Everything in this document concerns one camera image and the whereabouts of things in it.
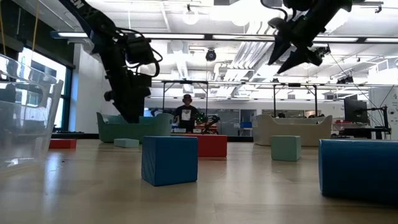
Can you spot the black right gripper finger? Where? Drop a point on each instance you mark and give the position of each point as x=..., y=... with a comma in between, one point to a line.
x=283, y=43
x=297, y=59

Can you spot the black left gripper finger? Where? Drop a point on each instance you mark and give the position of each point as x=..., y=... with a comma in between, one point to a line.
x=130, y=113

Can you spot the blue cube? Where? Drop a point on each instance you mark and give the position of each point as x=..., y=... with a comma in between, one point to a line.
x=169, y=160

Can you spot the red block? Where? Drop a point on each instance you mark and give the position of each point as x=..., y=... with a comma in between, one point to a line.
x=213, y=146
x=62, y=144

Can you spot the long teal block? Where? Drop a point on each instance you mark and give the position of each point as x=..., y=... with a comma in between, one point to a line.
x=286, y=148

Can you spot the blue block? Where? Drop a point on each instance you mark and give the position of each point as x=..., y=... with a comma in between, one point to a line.
x=357, y=169

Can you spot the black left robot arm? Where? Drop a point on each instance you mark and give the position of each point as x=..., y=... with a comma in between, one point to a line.
x=93, y=21

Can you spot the black ceiling spotlight cluster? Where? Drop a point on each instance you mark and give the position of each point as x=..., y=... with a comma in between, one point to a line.
x=321, y=53
x=345, y=80

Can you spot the green plastic bin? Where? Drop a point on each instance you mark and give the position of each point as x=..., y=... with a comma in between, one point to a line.
x=152, y=130

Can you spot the ceiling light strip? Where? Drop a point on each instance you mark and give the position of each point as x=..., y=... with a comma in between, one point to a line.
x=171, y=36
x=342, y=39

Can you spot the person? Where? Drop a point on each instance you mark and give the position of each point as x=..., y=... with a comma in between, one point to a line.
x=186, y=116

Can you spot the round black ceiling fixture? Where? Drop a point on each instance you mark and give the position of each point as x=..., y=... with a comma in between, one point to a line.
x=211, y=55

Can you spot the background robot green lights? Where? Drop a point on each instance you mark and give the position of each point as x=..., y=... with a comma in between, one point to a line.
x=206, y=121

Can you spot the grey plastic bin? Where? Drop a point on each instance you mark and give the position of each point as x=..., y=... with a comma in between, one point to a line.
x=314, y=133

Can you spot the dark framed window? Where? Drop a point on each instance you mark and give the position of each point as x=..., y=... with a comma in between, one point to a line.
x=53, y=68

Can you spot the black computer monitor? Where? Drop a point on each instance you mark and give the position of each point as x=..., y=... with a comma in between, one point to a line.
x=355, y=110

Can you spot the blue storage box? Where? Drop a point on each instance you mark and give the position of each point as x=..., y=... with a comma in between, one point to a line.
x=245, y=125

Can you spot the round white ceiling lamp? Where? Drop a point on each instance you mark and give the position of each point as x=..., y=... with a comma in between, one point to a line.
x=190, y=17

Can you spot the clear plastic bin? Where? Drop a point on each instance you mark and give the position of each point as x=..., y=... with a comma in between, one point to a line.
x=31, y=124

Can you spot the black gantry frame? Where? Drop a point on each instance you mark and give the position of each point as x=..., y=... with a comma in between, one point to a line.
x=186, y=82
x=295, y=84

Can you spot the black aluminium table frame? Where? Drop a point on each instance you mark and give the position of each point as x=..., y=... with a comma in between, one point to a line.
x=74, y=136

